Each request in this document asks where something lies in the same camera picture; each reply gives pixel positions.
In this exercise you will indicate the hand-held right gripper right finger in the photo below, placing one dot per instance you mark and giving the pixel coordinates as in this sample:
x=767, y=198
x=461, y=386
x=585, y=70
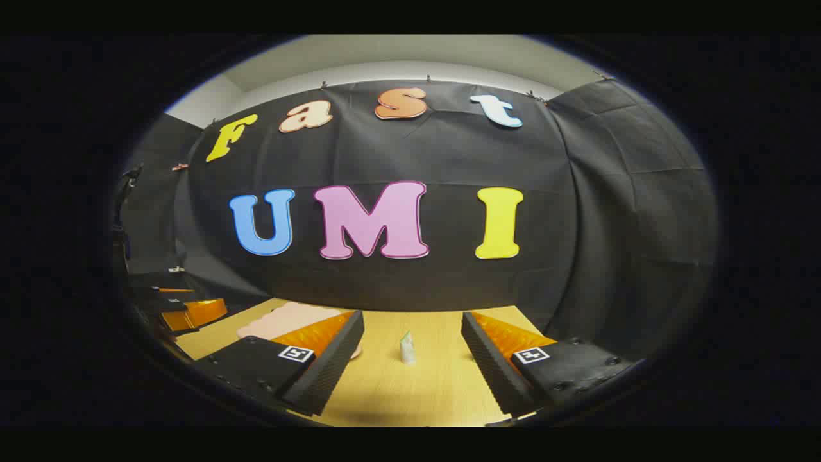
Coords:
x=497, y=369

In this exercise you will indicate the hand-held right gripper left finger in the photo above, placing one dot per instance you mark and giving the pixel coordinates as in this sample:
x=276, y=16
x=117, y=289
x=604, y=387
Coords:
x=324, y=369

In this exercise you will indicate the copper cloth clip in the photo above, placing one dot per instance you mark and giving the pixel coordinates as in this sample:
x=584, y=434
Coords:
x=180, y=167

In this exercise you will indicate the black equipment stand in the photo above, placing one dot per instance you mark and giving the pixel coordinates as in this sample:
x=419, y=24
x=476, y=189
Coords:
x=125, y=212

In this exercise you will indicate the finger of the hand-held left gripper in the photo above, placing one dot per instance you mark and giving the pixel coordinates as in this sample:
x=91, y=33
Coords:
x=195, y=314
x=160, y=282

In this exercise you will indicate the small white skin care tube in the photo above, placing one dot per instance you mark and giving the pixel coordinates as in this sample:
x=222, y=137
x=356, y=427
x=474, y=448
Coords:
x=408, y=350

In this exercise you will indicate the black backdrop cloth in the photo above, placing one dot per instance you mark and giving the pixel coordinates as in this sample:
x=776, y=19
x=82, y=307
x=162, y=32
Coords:
x=449, y=154

